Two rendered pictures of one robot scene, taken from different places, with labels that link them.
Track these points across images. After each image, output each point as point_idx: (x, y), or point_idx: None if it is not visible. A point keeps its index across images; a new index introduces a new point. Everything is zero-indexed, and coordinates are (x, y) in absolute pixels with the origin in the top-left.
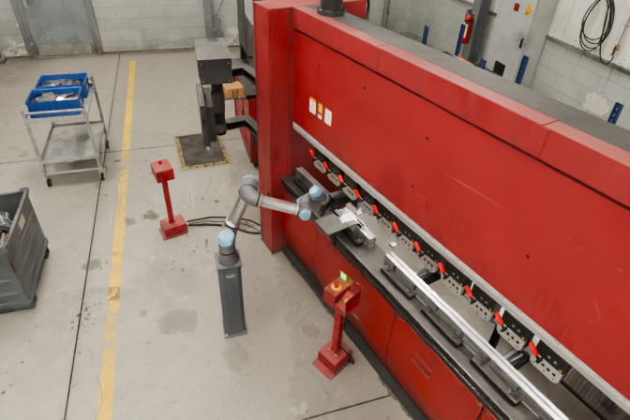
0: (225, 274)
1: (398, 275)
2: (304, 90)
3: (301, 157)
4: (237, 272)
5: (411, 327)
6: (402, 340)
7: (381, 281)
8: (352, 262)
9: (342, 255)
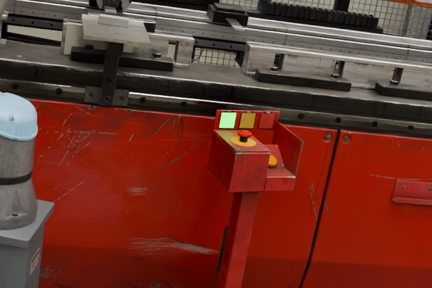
0: (30, 257)
1: (292, 69)
2: None
3: None
4: (42, 239)
5: (381, 134)
6: (360, 183)
7: (289, 90)
8: (188, 107)
9: (144, 113)
